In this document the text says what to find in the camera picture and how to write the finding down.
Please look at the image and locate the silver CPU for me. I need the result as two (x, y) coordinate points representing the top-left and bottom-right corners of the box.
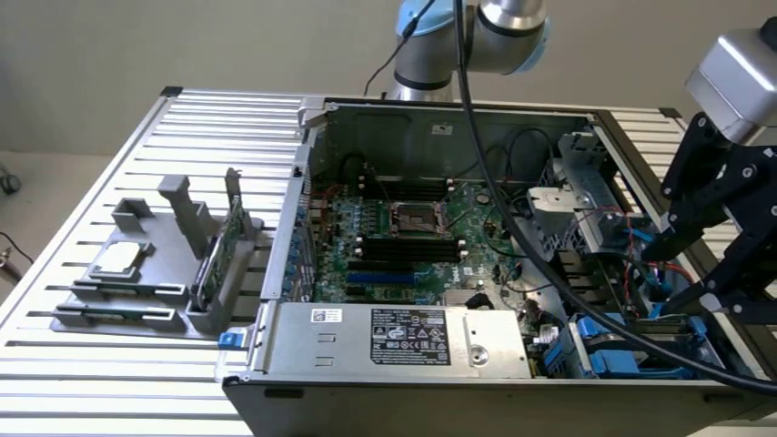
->
(98, 241), (148, 273)

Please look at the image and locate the red wire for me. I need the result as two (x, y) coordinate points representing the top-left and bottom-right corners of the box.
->
(621, 207), (694, 284)

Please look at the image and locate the grey parts rack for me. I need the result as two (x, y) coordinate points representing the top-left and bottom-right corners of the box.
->
(50, 173), (265, 340)

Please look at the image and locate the silver metal disk bay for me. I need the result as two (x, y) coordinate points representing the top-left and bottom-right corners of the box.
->
(525, 131), (646, 257)

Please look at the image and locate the blue plastic drive carrier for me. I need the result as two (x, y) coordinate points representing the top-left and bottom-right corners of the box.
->
(569, 313), (646, 380)

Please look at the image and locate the black expansion slot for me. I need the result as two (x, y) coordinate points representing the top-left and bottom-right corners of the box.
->
(348, 260), (416, 273)

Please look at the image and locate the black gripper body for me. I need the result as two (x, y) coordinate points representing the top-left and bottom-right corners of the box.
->
(722, 143), (777, 240)

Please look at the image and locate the black looped wire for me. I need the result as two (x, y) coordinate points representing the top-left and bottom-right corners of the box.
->
(505, 128), (554, 184)

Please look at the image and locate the thin black cable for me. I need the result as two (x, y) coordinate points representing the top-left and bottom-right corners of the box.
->
(361, 0), (440, 95)

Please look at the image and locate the green motherboard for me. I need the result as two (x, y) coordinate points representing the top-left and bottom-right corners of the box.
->
(300, 176), (585, 322)

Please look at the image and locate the silver power supply unit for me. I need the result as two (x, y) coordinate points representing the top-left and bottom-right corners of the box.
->
(257, 302), (537, 381)

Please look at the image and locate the open grey PC case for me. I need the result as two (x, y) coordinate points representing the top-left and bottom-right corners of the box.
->
(218, 96), (777, 437)

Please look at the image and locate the black RAM slot bank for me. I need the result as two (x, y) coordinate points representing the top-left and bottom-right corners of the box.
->
(356, 236), (470, 264)
(361, 175), (457, 201)

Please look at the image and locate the silver chipset heatsink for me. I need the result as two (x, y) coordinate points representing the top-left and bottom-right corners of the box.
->
(442, 289), (494, 309)

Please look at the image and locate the dark floor cable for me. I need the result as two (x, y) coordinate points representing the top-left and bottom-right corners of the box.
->
(0, 230), (34, 279)

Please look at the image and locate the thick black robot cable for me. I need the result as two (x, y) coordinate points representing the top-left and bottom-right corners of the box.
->
(449, 0), (777, 393)

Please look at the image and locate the blue expansion slot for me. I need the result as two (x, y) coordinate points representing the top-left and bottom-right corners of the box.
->
(346, 271), (417, 284)

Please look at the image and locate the CPU socket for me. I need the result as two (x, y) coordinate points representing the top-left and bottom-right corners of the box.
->
(388, 199), (457, 239)

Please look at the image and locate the blue data wire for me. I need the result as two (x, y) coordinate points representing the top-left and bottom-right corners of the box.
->
(623, 226), (670, 303)

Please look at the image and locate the green graphics card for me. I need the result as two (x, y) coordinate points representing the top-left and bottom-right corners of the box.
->
(205, 167), (254, 302)

